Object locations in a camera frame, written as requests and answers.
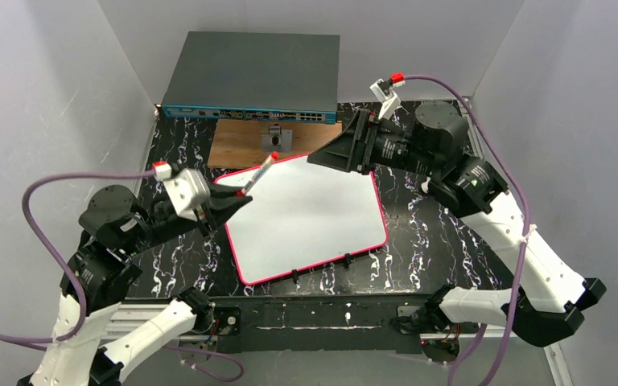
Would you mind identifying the red capped whiteboard marker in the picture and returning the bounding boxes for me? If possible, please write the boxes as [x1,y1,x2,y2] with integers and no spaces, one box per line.
[237,151,279,196]

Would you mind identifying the pink framed whiteboard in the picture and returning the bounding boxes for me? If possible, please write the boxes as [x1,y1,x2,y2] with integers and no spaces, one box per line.
[225,155,389,285]

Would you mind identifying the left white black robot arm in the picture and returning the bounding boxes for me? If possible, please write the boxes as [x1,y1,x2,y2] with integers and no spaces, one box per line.
[20,180,249,385]

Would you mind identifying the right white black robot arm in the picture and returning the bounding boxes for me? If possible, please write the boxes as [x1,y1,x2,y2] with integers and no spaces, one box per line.
[307,101,606,347]

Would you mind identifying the brown wooden board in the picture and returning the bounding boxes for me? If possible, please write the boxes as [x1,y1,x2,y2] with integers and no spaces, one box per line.
[207,120,343,169]

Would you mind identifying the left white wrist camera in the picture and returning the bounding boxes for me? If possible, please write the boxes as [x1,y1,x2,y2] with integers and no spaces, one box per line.
[163,169,211,222]

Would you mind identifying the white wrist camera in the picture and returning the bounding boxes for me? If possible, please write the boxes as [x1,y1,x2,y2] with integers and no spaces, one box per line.
[369,79,401,120]
[163,169,211,222]

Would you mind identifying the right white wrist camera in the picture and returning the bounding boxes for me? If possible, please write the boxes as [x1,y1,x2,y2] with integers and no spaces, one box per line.
[369,79,401,120]

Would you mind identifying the small grey metal bracket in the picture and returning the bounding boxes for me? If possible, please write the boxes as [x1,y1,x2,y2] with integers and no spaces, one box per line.
[261,124,293,153]

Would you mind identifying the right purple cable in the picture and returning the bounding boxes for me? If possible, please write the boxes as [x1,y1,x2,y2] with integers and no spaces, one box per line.
[389,72,534,386]

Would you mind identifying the purple cable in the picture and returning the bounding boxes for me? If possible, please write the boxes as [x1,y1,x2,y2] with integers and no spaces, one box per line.
[389,72,534,386]
[0,162,172,353]

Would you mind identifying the aluminium frame rail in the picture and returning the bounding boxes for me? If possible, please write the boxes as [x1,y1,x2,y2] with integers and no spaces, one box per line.
[458,96,496,198]

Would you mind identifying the grey blue network switch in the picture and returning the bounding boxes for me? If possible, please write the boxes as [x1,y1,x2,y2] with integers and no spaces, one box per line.
[161,31,340,125]

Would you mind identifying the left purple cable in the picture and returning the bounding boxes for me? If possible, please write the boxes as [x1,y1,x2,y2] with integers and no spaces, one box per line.
[0,162,172,353]

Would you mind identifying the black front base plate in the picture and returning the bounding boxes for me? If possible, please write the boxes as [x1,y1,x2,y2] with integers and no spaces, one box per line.
[214,293,427,354]

